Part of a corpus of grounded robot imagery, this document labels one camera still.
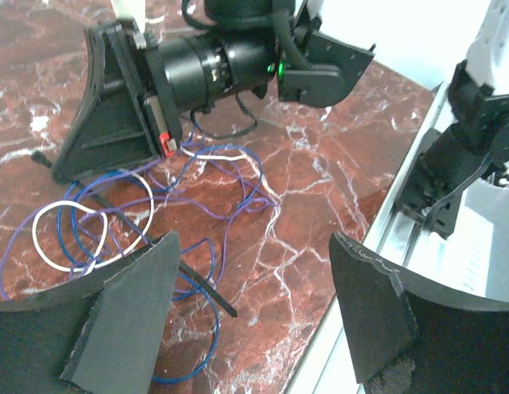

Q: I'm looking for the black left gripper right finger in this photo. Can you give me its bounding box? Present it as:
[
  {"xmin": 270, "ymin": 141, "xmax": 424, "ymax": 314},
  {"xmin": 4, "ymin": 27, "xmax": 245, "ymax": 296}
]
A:
[{"xmin": 329, "ymin": 232, "xmax": 509, "ymax": 393}]

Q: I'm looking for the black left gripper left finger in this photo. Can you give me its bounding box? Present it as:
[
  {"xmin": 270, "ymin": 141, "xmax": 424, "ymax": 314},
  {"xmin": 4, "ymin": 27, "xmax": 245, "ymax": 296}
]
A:
[{"xmin": 0, "ymin": 231, "xmax": 181, "ymax": 393}]

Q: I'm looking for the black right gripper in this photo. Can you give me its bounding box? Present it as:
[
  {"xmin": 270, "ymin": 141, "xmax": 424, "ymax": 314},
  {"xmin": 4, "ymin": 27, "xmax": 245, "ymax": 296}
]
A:
[{"xmin": 51, "ymin": 22, "xmax": 183, "ymax": 183}]

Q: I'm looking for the black zip tie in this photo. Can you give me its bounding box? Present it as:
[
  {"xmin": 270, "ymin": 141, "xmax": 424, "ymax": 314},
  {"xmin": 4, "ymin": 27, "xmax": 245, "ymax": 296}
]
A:
[{"xmin": 30, "ymin": 150, "xmax": 239, "ymax": 318}]

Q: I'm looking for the blue wire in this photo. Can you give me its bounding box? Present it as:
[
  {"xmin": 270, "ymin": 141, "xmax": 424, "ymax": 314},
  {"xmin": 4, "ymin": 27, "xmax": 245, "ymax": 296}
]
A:
[{"xmin": 57, "ymin": 145, "xmax": 264, "ymax": 385}]

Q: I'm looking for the purple wire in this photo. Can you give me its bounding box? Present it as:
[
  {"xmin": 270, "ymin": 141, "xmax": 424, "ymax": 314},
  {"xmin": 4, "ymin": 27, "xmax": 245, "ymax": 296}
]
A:
[{"xmin": 0, "ymin": 126, "xmax": 280, "ymax": 300}]

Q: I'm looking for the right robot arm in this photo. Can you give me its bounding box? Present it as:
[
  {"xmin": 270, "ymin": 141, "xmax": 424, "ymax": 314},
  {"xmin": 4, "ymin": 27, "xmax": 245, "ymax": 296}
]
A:
[{"xmin": 51, "ymin": 1, "xmax": 509, "ymax": 237}]

